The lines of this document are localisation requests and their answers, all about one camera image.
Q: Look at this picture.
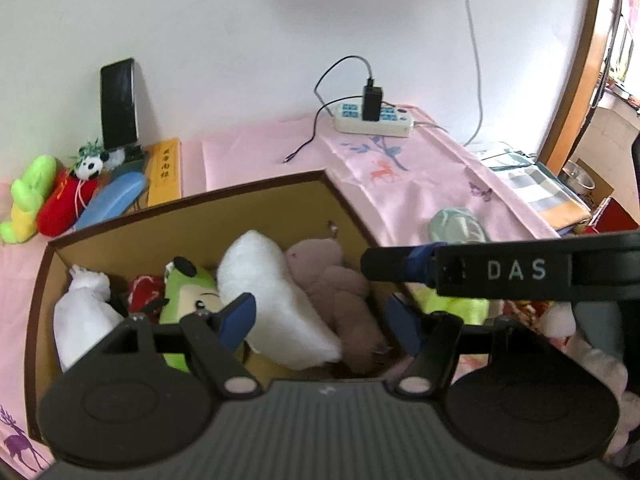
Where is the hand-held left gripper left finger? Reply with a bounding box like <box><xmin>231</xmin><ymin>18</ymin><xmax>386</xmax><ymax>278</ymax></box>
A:
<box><xmin>97</xmin><ymin>293</ymin><xmax>264</xmax><ymax>402</ymax></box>

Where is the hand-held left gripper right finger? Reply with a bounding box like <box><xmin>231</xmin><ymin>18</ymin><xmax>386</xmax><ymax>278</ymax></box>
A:
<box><xmin>386</xmin><ymin>293</ymin><xmax>541</xmax><ymax>403</ymax></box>

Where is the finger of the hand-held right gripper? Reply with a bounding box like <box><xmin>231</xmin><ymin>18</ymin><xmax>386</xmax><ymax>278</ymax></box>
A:
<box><xmin>360</xmin><ymin>243</ymin><xmax>440</xmax><ymax>287</ymax></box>

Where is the lime green plush toy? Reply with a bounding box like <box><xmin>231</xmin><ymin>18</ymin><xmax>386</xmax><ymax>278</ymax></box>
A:
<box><xmin>412</xmin><ymin>282</ymin><xmax>491</xmax><ymax>327</ymax></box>

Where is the brown cardboard box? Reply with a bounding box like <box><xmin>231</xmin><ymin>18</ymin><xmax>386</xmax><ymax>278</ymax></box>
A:
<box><xmin>27</xmin><ymin>170</ymin><xmax>417</xmax><ymax>443</ymax></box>

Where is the white plush pillow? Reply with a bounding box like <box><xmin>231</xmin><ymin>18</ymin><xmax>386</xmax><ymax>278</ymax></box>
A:
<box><xmin>217</xmin><ymin>230</ymin><xmax>344</xmax><ymax>371</ymax></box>

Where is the green round-head plush toy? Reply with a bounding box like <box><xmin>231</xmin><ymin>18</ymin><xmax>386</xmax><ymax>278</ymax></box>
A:
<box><xmin>158</xmin><ymin>256</ymin><xmax>247</xmax><ymax>374</ymax></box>

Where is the beige teddy bear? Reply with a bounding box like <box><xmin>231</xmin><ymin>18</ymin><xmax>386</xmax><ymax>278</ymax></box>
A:
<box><xmin>285</xmin><ymin>237</ymin><xmax>389</xmax><ymax>374</ymax></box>

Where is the pink printed bedsheet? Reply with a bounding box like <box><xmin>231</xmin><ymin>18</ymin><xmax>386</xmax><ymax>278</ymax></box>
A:
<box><xmin>0</xmin><ymin>109</ymin><xmax>640</xmax><ymax>477</ymax></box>

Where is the metal pot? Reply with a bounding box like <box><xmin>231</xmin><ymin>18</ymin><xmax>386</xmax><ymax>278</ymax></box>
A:
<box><xmin>559</xmin><ymin>159</ymin><xmax>596</xmax><ymax>194</ymax></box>

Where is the folded checked blanket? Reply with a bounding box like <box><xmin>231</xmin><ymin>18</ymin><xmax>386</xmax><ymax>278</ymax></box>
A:
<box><xmin>479</xmin><ymin>144</ymin><xmax>594</xmax><ymax>234</ymax></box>

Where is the small red plush toy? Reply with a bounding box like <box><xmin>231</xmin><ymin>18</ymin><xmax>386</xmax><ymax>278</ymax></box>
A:
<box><xmin>127</xmin><ymin>275</ymin><xmax>169</xmax><ymax>317</ymax></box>

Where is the white power strip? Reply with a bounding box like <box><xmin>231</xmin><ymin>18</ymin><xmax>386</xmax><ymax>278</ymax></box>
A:
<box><xmin>332</xmin><ymin>101</ymin><xmax>417</xmax><ymax>137</ymax></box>

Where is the white plush sack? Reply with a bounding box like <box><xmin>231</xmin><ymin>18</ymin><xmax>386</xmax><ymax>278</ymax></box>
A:
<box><xmin>53</xmin><ymin>264</ymin><xmax>126</xmax><ymax>373</ymax></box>

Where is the yellow flat box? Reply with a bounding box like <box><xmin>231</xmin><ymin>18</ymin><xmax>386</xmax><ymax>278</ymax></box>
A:
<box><xmin>147</xmin><ymin>138</ymin><xmax>182</xmax><ymax>208</ymax></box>

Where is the black charger plug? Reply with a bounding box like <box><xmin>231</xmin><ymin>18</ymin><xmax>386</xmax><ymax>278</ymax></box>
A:
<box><xmin>361</xmin><ymin>77</ymin><xmax>384</xmax><ymax>123</ymax></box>

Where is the blue plush toy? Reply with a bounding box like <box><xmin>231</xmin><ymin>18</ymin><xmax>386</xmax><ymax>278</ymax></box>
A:
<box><xmin>74</xmin><ymin>172</ymin><xmax>149</xmax><ymax>231</ymax></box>

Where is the panda plush toy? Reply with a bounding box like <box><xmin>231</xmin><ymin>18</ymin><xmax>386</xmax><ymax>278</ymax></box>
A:
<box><xmin>69</xmin><ymin>139</ymin><xmax>127</xmax><ymax>181</ymax></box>

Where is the green and yellow plush toy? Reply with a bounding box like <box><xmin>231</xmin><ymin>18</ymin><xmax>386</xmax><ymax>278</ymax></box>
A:
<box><xmin>0</xmin><ymin>154</ymin><xmax>59</xmax><ymax>245</ymax></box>

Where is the black smartphone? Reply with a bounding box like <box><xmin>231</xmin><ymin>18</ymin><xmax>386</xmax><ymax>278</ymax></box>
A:
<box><xmin>99</xmin><ymin>57</ymin><xmax>140</xmax><ymax>149</ymax></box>

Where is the black charging cable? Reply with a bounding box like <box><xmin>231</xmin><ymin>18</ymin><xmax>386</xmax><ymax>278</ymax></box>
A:
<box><xmin>283</xmin><ymin>54</ymin><xmax>374</xmax><ymax>165</ymax></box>

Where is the wooden door frame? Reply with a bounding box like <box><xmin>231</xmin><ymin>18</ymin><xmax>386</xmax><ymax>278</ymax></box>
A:
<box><xmin>539</xmin><ymin>0</ymin><xmax>622</xmax><ymax>172</ymax></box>

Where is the grey wall cable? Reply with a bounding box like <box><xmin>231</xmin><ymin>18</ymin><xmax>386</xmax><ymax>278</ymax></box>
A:
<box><xmin>462</xmin><ymin>0</ymin><xmax>486</xmax><ymax>149</ymax></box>

